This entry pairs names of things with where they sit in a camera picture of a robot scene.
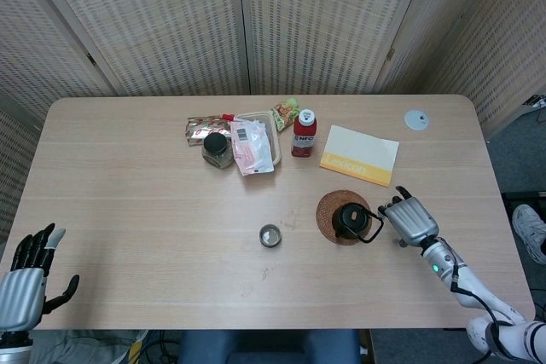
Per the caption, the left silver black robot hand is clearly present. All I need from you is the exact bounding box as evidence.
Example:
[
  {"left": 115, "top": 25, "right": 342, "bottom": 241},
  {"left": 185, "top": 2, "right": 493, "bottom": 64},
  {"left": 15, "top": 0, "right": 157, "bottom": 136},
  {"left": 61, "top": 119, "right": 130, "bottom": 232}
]
[{"left": 0, "top": 222, "right": 81, "bottom": 335}]

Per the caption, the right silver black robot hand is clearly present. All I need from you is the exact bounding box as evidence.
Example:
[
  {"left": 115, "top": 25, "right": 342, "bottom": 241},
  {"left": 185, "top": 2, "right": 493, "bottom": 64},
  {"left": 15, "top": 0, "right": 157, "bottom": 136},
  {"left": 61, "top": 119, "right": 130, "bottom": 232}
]
[{"left": 377, "top": 185, "right": 441, "bottom": 250}]

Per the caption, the black teapot with loop handle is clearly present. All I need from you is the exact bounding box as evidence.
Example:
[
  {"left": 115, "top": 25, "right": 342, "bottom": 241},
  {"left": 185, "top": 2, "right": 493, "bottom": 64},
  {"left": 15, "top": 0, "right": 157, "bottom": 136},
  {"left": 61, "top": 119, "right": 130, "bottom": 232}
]
[{"left": 331, "top": 202, "right": 385, "bottom": 245}]

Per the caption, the round woven rattan coaster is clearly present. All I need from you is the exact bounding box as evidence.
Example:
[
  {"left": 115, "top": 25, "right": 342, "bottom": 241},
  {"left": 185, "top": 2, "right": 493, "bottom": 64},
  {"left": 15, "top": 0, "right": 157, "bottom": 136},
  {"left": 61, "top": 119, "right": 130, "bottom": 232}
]
[{"left": 316, "top": 189, "right": 372, "bottom": 247}]

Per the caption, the small dark ceramic cup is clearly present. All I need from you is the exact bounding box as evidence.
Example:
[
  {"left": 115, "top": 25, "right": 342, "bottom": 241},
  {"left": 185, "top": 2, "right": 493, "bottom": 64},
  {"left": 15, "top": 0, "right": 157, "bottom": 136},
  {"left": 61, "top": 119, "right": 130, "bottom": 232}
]
[{"left": 258, "top": 223, "right": 283, "bottom": 250}]

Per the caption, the yellow white Lexicon booklet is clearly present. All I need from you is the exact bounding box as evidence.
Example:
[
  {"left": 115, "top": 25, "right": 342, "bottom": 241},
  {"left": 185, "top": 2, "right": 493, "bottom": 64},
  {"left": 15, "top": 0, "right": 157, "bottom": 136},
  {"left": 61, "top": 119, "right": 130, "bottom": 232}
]
[{"left": 319, "top": 124, "right": 401, "bottom": 188}]

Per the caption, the white sneaker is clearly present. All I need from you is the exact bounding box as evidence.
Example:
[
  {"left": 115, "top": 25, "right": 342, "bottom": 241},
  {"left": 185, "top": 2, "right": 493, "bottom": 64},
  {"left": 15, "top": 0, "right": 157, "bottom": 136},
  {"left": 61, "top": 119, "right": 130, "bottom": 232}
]
[{"left": 511, "top": 204, "right": 546, "bottom": 265}]

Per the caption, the red NFC juice bottle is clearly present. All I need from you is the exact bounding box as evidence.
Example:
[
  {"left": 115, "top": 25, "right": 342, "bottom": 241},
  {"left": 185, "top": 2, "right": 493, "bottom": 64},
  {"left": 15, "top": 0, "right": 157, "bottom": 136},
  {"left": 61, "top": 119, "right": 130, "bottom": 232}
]
[{"left": 291, "top": 109, "right": 317, "bottom": 159}]

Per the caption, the green orange snack packet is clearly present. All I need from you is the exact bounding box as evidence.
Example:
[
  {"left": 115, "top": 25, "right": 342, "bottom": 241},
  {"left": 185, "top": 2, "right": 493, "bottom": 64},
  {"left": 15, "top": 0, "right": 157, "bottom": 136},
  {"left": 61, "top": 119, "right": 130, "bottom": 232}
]
[{"left": 271, "top": 97, "right": 301, "bottom": 132}]

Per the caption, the pink white plastic pouch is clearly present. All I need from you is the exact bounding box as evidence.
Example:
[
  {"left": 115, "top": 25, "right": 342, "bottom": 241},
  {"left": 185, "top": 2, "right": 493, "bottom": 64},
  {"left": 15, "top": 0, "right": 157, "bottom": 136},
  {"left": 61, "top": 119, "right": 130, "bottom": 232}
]
[{"left": 229, "top": 119, "right": 275, "bottom": 178}]

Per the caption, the beige plastic food container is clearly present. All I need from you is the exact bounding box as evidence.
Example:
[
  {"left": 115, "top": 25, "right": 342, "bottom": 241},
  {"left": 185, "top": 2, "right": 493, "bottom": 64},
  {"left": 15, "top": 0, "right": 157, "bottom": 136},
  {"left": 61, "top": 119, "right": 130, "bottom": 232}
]
[{"left": 235, "top": 111, "right": 283, "bottom": 168}]

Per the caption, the blue padded seat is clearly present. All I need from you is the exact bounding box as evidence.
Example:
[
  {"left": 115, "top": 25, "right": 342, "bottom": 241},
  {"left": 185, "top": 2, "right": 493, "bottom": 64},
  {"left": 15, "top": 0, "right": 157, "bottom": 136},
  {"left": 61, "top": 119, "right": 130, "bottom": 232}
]
[{"left": 177, "top": 329, "right": 362, "bottom": 364}]

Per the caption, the glass jar with black lid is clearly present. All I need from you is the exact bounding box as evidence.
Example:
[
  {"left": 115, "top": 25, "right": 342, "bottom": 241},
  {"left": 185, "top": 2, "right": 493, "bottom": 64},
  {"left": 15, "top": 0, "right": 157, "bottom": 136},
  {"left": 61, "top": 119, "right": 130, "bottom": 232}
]
[{"left": 200, "top": 133, "right": 235, "bottom": 169}]

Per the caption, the gold red snack packet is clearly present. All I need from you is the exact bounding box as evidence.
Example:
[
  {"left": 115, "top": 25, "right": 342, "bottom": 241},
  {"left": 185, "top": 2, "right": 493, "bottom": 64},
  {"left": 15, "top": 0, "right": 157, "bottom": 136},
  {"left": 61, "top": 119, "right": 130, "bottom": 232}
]
[{"left": 184, "top": 114, "right": 234, "bottom": 148}]

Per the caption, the woven folding screen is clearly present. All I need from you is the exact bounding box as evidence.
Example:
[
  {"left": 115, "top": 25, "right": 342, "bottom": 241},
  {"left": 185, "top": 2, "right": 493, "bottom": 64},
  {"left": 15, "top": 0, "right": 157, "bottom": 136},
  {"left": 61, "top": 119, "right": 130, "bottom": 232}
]
[{"left": 0, "top": 0, "right": 546, "bottom": 246}]

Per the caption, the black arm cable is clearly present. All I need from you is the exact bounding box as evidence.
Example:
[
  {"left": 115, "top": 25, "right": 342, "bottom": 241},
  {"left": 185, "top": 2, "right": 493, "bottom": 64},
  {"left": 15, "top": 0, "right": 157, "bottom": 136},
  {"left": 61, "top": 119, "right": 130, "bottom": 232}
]
[{"left": 450, "top": 263, "right": 520, "bottom": 356}]

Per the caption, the grey round cable grommet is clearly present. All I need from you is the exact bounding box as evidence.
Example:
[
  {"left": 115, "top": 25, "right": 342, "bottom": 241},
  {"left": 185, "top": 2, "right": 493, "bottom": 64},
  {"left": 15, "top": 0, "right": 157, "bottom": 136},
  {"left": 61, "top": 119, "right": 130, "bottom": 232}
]
[{"left": 404, "top": 110, "right": 429, "bottom": 130}]

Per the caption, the black metal floor frame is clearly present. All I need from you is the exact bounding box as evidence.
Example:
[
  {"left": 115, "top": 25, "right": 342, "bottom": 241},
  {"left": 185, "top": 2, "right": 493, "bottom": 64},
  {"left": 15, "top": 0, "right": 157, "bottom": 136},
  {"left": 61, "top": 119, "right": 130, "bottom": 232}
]
[{"left": 501, "top": 190, "right": 546, "bottom": 211}]

